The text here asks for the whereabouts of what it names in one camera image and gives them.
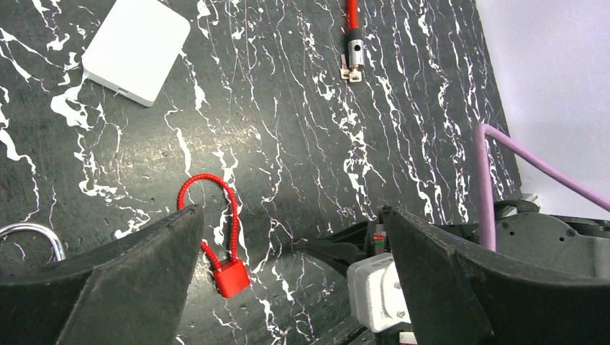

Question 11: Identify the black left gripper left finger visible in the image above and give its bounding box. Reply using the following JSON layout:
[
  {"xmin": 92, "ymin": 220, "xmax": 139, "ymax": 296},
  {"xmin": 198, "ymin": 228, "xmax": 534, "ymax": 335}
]
[{"xmin": 1, "ymin": 206, "xmax": 204, "ymax": 344}]

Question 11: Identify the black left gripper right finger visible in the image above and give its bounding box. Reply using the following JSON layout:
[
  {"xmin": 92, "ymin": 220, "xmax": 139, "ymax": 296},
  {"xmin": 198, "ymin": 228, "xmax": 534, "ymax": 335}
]
[{"xmin": 383, "ymin": 207, "xmax": 609, "ymax": 344}]

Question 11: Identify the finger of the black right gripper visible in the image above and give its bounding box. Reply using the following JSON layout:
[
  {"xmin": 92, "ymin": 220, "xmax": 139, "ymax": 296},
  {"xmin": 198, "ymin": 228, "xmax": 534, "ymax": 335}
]
[{"xmin": 293, "ymin": 221, "xmax": 379, "ymax": 277}]

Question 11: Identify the red cable tie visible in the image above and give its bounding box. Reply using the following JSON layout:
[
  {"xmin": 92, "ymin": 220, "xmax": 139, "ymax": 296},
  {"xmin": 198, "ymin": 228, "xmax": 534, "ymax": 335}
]
[{"xmin": 177, "ymin": 173, "xmax": 252, "ymax": 300}]

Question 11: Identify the brass padlock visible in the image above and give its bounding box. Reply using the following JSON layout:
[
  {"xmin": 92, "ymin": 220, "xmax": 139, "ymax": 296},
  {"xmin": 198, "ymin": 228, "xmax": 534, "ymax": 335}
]
[{"xmin": 1, "ymin": 222, "xmax": 67, "ymax": 262}]

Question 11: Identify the red tethered cable with key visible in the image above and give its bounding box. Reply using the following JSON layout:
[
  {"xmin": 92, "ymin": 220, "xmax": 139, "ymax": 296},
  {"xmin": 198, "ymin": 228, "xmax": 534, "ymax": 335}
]
[{"xmin": 339, "ymin": 0, "xmax": 367, "ymax": 84}]

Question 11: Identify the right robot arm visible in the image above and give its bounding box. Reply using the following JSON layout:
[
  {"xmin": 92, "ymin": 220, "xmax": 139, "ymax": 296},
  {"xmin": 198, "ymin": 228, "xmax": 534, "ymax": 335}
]
[{"xmin": 295, "ymin": 200, "xmax": 609, "ymax": 279}]

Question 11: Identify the white square box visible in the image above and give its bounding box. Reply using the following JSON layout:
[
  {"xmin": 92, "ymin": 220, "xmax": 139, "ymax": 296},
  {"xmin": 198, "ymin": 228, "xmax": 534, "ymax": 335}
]
[{"xmin": 81, "ymin": 0, "xmax": 191, "ymax": 107}]

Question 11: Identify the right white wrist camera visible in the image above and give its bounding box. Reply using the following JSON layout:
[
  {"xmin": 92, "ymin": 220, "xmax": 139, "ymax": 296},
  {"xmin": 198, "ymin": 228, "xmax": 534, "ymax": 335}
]
[{"xmin": 347, "ymin": 252, "xmax": 411, "ymax": 333}]

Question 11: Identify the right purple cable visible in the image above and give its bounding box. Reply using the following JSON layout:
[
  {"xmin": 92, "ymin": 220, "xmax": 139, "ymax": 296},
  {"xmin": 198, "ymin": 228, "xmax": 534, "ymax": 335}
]
[{"xmin": 473, "ymin": 124, "xmax": 610, "ymax": 252}]

